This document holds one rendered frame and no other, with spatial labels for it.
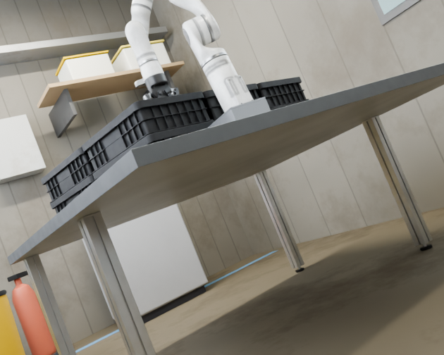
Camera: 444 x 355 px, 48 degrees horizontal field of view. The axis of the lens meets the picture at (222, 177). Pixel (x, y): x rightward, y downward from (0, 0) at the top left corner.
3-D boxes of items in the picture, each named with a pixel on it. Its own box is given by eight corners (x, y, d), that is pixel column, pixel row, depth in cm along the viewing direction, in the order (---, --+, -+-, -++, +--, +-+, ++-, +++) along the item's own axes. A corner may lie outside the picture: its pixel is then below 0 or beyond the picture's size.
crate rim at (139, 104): (206, 96, 173) (204, 90, 173) (138, 108, 152) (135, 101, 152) (146, 139, 201) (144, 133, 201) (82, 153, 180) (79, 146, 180)
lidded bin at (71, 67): (106, 90, 440) (96, 67, 442) (118, 73, 413) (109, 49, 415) (63, 98, 418) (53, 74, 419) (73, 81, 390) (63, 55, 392)
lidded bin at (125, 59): (158, 80, 473) (149, 57, 475) (175, 63, 443) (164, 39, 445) (117, 88, 448) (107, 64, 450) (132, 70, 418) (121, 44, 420)
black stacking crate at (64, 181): (154, 160, 200) (144, 134, 201) (91, 177, 180) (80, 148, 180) (108, 189, 229) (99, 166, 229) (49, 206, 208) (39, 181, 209)
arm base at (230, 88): (258, 100, 155) (233, 52, 156) (236, 106, 149) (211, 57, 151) (242, 113, 162) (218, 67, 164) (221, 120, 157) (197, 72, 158)
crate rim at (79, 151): (146, 139, 201) (144, 133, 201) (82, 153, 180) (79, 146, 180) (101, 170, 230) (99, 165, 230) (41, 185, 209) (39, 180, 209)
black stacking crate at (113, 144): (216, 122, 172) (204, 92, 173) (149, 136, 151) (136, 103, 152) (155, 160, 200) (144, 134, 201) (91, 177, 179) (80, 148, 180)
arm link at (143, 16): (146, 49, 179) (153, 12, 179) (142, 41, 170) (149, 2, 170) (127, 46, 179) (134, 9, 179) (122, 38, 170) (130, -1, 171)
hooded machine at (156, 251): (182, 293, 428) (128, 156, 436) (214, 287, 383) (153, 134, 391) (115, 327, 391) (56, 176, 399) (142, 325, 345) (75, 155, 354)
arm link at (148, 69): (156, 84, 181) (149, 69, 182) (170, 71, 172) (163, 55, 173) (134, 89, 176) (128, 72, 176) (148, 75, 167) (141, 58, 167)
